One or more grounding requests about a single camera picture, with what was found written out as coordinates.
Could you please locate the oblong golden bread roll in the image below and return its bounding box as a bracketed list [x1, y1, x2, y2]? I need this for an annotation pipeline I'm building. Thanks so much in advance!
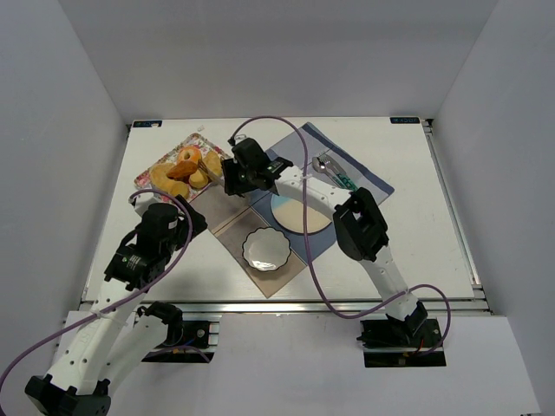
[203, 151, 223, 178]

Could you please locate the small round bun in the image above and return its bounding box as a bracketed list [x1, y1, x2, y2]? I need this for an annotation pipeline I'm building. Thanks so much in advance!
[188, 169, 209, 190]

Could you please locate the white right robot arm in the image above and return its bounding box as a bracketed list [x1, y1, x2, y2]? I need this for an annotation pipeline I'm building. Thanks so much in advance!
[222, 138, 428, 339]

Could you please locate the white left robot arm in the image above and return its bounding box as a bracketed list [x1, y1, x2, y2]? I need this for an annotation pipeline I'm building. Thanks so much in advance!
[25, 203, 207, 415]

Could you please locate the floral serving tray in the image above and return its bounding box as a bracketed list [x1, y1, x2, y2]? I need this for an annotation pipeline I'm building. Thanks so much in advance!
[134, 133, 230, 202]

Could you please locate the round yellow muffin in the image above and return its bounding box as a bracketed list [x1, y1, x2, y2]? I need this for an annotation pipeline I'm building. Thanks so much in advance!
[149, 162, 190, 198]

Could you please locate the blue and cream round plate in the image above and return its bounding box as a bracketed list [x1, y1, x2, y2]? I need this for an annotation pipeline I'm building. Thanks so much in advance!
[271, 195, 331, 234]

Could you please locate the brown crusty pastry piece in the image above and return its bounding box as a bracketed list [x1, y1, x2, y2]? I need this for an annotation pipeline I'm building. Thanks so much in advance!
[166, 159, 198, 180]

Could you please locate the patchwork blue grey placemat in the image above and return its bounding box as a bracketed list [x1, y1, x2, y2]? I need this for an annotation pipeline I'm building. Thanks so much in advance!
[195, 122, 394, 298]

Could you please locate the white scalloped bowl black rim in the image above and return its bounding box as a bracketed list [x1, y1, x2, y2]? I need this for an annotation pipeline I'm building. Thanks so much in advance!
[242, 227, 291, 272]

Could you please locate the blue label sticker left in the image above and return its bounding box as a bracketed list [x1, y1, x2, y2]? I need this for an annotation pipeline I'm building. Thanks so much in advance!
[132, 120, 162, 128]

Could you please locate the blue label sticker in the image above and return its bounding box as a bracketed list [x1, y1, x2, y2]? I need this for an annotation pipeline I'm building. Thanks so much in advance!
[132, 120, 162, 128]
[389, 116, 421, 124]

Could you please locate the blue label sticker right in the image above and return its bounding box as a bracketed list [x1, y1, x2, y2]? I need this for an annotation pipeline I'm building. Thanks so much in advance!
[389, 116, 421, 124]

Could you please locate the glazed ring donut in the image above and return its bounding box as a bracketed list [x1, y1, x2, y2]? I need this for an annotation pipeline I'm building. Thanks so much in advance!
[176, 146, 202, 165]

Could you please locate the steel spoon green handle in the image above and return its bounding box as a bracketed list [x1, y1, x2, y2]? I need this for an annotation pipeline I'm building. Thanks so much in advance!
[311, 157, 347, 189]

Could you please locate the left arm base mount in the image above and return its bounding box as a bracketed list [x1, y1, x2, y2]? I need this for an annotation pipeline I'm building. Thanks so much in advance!
[142, 310, 219, 364]

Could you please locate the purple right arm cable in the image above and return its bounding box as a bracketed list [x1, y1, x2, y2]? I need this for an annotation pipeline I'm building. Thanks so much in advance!
[227, 115, 452, 357]

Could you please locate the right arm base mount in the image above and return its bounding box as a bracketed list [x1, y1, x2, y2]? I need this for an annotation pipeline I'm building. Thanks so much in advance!
[356, 319, 447, 368]

